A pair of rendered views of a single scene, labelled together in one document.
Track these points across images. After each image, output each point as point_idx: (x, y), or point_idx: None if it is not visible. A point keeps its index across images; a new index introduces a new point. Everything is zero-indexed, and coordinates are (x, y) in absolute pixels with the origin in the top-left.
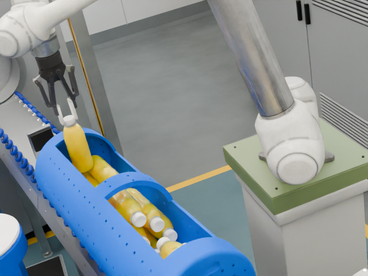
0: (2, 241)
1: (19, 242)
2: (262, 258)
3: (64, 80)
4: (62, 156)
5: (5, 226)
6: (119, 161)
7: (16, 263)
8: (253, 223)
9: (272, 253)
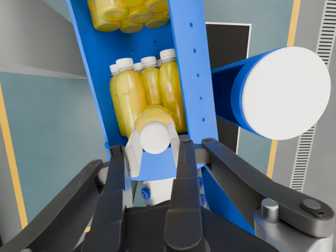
0: (265, 74)
1: (245, 73)
2: (48, 51)
3: (104, 196)
4: (186, 94)
5: (256, 101)
6: (108, 128)
7: (248, 62)
8: (26, 51)
9: (27, 13)
